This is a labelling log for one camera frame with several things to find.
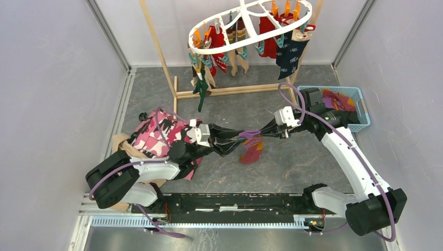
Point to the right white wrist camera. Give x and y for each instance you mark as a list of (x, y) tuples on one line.
[(285, 117)]

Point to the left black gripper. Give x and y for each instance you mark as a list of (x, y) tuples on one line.
[(223, 146)]

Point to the beige cloth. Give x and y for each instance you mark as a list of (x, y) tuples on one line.
[(120, 142)]

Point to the wooden hanger stand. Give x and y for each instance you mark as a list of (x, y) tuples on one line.
[(173, 82)]

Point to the pink camouflage cloth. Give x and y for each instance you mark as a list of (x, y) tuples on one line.
[(157, 131)]

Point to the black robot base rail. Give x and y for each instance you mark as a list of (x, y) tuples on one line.
[(222, 208)]

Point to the socks pile in basket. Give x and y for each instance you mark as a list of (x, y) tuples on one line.
[(337, 101)]

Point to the purple maroon striped sock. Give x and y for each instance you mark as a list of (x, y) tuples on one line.
[(253, 145)]

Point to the navy santa hat sock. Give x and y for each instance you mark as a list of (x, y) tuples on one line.
[(300, 41)]

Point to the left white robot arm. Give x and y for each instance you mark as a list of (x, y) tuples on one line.
[(121, 178)]

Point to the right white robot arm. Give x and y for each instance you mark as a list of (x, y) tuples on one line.
[(374, 207)]

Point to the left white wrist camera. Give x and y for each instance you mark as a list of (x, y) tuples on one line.
[(201, 133)]

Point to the dark green sock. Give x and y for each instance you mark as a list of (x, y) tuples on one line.
[(200, 88)]

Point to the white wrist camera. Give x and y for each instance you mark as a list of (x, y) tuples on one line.
[(285, 117), (201, 133)]

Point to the red santa sock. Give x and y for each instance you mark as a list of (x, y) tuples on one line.
[(270, 45), (287, 20)]

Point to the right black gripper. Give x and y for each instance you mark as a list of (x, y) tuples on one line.
[(282, 130)]

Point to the red patterned christmas sock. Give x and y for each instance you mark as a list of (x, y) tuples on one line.
[(216, 40)]

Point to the blue plastic basket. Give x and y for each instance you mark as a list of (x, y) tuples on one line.
[(355, 94)]

